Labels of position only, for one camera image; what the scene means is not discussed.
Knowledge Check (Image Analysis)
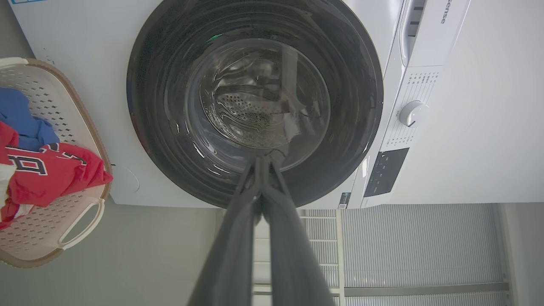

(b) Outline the white program dial knob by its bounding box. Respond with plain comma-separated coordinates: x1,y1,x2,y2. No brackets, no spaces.
399,100,429,128

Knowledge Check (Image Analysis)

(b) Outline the white front-load washing machine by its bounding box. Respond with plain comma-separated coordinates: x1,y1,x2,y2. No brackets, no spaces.
8,0,544,210

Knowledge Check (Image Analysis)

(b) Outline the black washer display panel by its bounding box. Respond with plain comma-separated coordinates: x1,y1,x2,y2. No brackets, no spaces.
364,147,410,198

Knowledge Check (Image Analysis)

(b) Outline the red jersey with lettering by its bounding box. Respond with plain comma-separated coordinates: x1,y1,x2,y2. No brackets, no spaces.
0,121,113,230

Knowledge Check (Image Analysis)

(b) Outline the black round washer door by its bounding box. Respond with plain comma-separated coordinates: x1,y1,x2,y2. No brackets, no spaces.
126,0,384,209

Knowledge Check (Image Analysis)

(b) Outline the beige perforated laundry basket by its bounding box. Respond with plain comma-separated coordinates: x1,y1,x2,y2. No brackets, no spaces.
0,57,113,268

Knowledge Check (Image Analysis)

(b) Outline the blue garment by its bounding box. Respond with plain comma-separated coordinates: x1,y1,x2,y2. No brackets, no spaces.
0,88,60,152

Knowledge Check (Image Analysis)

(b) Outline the white garment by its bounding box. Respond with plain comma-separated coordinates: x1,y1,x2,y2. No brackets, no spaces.
0,164,17,204

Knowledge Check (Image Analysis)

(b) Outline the white detergent drawer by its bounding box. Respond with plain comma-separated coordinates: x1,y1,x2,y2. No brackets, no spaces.
399,0,471,68

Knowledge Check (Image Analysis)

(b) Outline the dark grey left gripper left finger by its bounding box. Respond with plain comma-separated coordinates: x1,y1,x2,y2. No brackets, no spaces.
187,156,261,306

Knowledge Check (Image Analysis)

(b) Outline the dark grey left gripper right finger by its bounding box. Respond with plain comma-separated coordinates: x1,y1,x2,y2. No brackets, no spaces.
260,156,336,306

